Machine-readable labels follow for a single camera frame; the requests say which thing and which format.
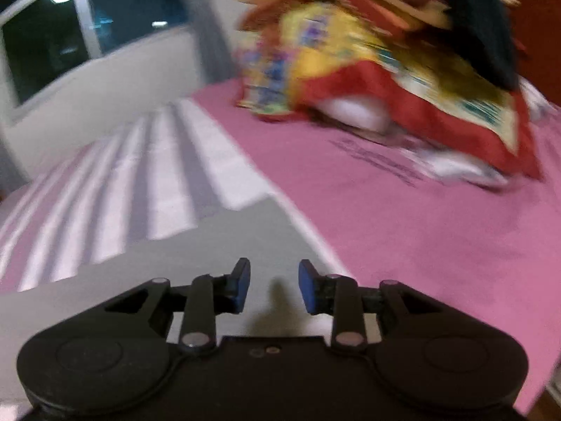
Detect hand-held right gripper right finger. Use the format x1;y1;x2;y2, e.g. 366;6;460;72
298;260;444;354

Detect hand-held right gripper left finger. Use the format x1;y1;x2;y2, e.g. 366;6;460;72
104;258;252;354

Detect grey pants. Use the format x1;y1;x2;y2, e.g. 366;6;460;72
0;194;352;409

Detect pink striped bedsheet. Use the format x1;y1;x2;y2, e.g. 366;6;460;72
0;82;561;421

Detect white cloth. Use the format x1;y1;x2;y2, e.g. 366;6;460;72
316;96;514;191

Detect red yellow printed cloth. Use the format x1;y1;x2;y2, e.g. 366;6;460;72
234;0;545;181

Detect grey curtain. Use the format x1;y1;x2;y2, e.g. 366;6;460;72
169;0;246;91

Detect window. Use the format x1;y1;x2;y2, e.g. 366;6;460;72
0;0;190;112

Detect dark navy cloth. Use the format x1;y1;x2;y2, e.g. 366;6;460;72
432;0;523;94

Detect brown wooden headboard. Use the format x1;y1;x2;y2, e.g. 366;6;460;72
497;0;561;108

